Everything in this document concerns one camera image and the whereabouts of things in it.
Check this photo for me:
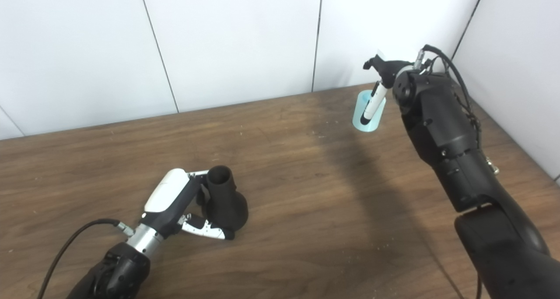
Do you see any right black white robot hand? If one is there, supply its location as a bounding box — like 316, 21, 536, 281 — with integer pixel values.
360, 49, 414, 126

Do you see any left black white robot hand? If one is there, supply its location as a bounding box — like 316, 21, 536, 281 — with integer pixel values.
140, 168, 235, 241

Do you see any light blue cylinder cup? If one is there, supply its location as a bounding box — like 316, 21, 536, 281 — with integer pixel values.
352, 90, 387, 133

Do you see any black flared nozzle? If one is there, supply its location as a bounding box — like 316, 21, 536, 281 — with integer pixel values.
203, 165, 249, 239

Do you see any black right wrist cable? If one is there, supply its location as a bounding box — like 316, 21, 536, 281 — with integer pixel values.
413, 44, 483, 135

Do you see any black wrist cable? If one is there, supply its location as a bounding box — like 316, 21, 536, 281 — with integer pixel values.
36, 218, 134, 299
413, 44, 483, 135

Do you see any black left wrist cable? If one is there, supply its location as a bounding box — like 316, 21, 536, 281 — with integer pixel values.
36, 218, 134, 299

